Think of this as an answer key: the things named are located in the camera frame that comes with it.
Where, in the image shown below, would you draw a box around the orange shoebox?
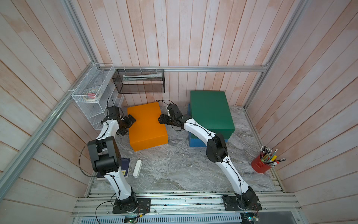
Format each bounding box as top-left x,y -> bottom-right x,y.
127,102 -> 168,152

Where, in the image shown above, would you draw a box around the green shoebox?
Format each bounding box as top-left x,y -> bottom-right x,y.
188,91 -> 235,140

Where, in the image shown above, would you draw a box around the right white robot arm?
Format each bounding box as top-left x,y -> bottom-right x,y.
158,103 -> 262,210

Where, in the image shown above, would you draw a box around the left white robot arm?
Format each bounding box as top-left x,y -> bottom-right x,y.
87,115 -> 138,211

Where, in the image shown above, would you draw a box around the blue shoebox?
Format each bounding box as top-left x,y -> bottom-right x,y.
187,104 -> 228,147

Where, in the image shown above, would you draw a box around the dark blue booklet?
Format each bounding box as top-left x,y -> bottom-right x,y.
121,158 -> 131,178

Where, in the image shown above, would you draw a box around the tape roll in rack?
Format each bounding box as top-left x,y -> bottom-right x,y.
83,89 -> 102,102

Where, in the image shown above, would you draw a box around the papers in black basket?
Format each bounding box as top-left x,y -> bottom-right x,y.
122,73 -> 162,82

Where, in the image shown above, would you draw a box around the white rectangular eraser bar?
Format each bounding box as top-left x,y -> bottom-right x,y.
133,160 -> 143,178

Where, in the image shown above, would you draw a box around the pens in cup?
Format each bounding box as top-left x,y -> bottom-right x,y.
259,146 -> 286,167

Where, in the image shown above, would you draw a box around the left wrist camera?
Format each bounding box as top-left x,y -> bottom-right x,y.
107,106 -> 120,116

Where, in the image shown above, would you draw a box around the black mesh wall basket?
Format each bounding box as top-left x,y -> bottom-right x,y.
112,69 -> 166,94

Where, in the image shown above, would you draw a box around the white wire shelf rack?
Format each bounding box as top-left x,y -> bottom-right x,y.
72,63 -> 124,131

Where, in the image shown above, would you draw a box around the horizontal aluminium wall rail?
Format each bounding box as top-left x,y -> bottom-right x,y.
100,64 -> 268,72

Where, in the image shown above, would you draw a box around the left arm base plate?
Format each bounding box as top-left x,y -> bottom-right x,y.
112,197 -> 151,214

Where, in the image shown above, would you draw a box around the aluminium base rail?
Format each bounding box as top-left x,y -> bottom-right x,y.
71,190 -> 303,220

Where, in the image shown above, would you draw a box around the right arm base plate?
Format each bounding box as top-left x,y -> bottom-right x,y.
222,195 -> 262,211

